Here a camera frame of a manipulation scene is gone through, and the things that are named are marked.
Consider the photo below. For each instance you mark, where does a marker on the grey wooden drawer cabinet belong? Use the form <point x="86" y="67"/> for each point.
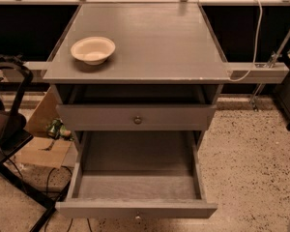
<point x="165" y="54"/>

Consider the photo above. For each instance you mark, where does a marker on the open grey lower drawer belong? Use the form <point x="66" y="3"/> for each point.
<point x="137" y="174"/>

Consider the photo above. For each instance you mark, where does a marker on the grey upper drawer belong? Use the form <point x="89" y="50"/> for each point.
<point x="136" y="117"/>

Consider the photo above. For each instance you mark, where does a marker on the white paper bowl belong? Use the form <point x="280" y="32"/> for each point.
<point x="93" y="50"/>

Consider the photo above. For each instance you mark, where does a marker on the green crumpled bag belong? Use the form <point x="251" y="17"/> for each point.
<point x="56" y="130"/>

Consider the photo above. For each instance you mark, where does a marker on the cardboard sheet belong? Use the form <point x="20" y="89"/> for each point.
<point x="42" y="149"/>

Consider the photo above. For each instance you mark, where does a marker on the black chair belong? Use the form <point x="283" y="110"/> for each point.
<point x="13" y="136"/>

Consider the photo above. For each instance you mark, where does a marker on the metal diagonal strut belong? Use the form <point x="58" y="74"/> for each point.
<point x="270" y="63"/>

